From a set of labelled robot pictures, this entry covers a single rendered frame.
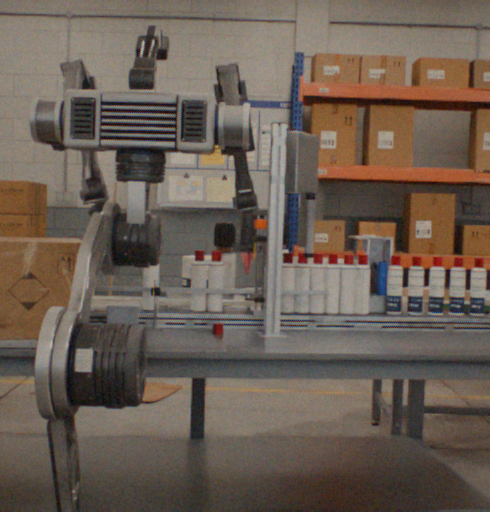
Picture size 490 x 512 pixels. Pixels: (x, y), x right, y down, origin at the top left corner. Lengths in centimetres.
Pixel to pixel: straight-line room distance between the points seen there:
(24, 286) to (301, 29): 540
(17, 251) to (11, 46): 549
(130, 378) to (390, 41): 605
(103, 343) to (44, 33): 605
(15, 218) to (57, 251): 372
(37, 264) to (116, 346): 63
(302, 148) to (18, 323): 101
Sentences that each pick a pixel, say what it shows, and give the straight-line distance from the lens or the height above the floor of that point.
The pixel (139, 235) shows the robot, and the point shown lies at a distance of 207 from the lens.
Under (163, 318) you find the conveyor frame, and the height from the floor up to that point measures 86.
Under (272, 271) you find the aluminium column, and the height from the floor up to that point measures 103.
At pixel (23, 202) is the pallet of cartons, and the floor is 123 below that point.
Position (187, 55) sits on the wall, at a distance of 728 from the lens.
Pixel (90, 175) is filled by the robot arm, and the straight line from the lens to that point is 258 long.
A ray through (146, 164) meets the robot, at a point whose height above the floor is 133.
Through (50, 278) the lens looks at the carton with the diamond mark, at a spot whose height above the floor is 102.
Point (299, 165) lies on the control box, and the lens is 246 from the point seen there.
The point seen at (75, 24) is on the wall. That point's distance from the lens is 749.
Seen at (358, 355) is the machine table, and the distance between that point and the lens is 224.
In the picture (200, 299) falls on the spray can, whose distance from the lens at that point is 259.
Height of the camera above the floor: 122
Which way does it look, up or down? 3 degrees down
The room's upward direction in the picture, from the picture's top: 2 degrees clockwise
